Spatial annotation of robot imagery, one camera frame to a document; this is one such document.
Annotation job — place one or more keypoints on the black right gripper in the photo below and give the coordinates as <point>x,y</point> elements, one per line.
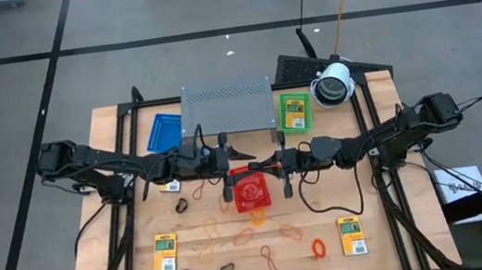
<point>298,160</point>

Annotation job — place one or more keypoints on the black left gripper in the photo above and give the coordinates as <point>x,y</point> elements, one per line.
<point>203,163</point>

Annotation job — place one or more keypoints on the red plastic basket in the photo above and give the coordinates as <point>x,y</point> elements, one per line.
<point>253,194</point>

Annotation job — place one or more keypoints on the thin red rubber band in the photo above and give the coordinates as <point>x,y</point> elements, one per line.
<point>204,187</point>

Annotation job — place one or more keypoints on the orange rubber band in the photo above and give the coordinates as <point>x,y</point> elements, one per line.
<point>220,203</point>
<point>281,230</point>
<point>236,240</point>

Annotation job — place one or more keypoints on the yellow coil wristband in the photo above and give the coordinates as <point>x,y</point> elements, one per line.
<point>252,219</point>

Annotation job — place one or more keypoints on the yellow carded package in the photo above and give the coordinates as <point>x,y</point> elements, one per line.
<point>295,114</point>
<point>172,187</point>
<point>164,252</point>
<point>352,235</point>

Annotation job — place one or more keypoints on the orange coil wristband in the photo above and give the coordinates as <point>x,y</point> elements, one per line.
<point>314,249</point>

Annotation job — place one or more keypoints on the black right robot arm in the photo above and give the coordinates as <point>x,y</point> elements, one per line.
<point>408,131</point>

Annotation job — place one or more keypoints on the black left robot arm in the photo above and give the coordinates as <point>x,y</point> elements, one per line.
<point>85,157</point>

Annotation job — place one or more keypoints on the green plastic basket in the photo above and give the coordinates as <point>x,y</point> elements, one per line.
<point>281,120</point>

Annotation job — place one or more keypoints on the grey perforated metal shelf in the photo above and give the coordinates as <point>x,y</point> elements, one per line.
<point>228,106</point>

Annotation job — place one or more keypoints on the blue plastic basket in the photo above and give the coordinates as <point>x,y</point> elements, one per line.
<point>164,133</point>

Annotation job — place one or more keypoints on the yellow rubber band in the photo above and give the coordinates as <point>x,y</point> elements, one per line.
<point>213,240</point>

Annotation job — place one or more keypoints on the long red rubber band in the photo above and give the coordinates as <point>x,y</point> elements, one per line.
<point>271,264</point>

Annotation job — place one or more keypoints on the black perforated panel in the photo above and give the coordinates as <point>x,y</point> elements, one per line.
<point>297,69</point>

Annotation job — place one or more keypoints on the white cardboard box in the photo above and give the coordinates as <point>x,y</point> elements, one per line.
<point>457,186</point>

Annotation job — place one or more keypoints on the black aluminium frame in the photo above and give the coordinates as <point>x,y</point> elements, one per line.
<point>153,103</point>

